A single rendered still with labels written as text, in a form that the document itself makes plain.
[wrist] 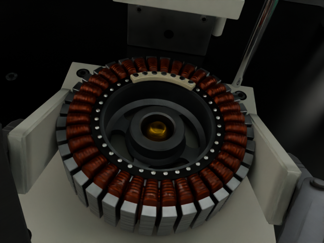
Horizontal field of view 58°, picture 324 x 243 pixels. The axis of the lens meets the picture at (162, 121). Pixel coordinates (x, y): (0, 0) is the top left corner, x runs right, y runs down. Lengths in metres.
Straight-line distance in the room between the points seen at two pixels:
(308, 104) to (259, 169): 0.13
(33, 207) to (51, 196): 0.01
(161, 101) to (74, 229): 0.10
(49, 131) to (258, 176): 0.11
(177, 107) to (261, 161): 0.07
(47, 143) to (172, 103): 0.08
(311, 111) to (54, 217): 0.22
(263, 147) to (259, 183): 0.02
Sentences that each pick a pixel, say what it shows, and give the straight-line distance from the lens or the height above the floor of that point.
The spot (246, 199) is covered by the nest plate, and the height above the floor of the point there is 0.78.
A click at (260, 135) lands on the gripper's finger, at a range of 0.17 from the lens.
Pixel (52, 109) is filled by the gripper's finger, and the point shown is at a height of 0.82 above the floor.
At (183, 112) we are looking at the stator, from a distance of 0.20.
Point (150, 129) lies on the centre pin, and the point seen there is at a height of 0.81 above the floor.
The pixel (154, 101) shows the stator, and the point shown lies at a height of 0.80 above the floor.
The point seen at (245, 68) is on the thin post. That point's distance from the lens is 0.23.
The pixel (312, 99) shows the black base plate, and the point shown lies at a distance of 0.29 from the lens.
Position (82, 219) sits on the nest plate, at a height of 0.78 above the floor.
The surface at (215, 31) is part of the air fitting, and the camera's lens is 0.28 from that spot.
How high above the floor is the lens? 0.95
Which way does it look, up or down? 52 degrees down
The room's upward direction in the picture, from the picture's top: 10 degrees clockwise
